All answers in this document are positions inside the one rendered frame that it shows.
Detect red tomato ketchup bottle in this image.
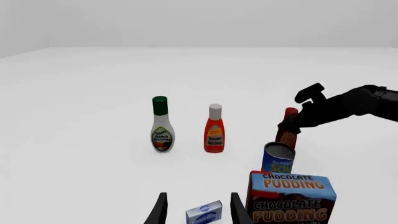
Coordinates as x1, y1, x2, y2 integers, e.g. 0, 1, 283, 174
203, 103, 226, 154

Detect blue alphabet soup can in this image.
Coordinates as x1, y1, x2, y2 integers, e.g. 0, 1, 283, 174
261, 141, 296, 175

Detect small blue-white cream cheese box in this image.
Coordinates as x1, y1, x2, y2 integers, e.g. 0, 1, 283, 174
185, 200, 224, 224

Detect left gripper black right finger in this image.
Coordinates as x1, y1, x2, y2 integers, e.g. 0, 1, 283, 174
230, 192, 254, 224

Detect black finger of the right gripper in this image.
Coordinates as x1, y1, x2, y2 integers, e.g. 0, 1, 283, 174
287, 113, 302, 134

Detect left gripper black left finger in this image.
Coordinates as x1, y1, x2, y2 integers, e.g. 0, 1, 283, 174
143, 192, 169, 224

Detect white ranch dressing bottle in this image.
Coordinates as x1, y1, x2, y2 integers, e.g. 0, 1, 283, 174
150, 95, 176, 154

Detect chocolate pudding box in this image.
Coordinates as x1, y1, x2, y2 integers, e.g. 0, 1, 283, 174
244, 170, 338, 224

